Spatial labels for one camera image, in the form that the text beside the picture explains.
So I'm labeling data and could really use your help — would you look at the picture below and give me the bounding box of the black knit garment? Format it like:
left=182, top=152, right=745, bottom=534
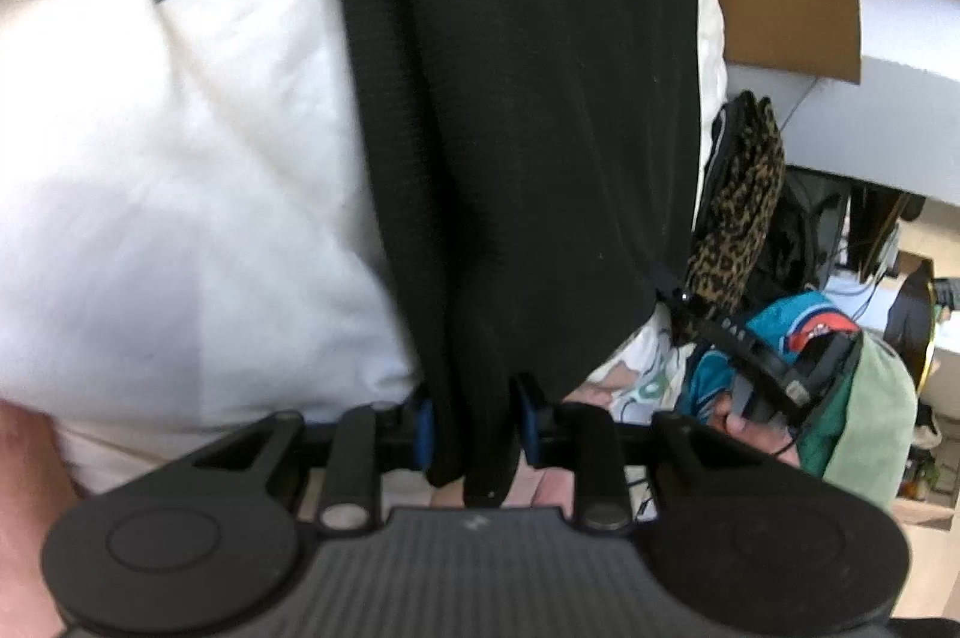
left=342, top=0, right=700, bottom=507

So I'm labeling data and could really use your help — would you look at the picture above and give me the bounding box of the person right hand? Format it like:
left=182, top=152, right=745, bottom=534
left=709, top=393, right=800, bottom=468

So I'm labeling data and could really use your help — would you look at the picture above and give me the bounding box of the person left hand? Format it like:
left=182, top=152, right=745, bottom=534
left=2, top=402, right=78, bottom=636

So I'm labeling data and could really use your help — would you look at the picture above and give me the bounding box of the teal orange garment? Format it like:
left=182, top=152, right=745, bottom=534
left=677, top=292, right=861, bottom=429

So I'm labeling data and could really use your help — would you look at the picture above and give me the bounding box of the light green garment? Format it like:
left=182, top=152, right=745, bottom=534
left=797, top=334, right=918, bottom=511

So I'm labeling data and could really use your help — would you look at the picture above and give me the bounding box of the leopard print cloth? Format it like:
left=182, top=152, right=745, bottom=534
left=686, top=90, right=786, bottom=311

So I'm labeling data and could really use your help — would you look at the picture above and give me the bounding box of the cream baby print blanket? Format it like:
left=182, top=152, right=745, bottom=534
left=0, top=0, right=729, bottom=497

